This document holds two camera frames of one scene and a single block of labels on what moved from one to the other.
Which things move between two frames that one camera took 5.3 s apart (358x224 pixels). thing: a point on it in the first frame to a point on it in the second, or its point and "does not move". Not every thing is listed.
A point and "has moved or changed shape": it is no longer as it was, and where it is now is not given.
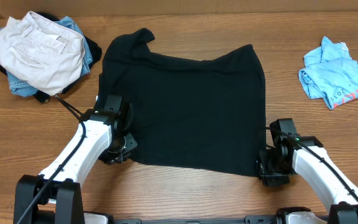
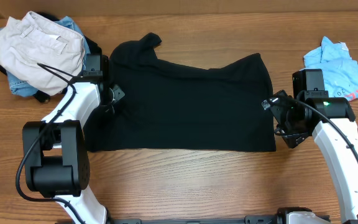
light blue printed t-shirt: [330, 74] does not move
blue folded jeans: [20, 88] does not move
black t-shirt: [205, 116] has moved or changed shape
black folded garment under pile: [96, 52] does not move
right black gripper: [269, 170] to [291, 134]
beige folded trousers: [39, 52] does not move
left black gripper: [110, 157] to [119, 94]
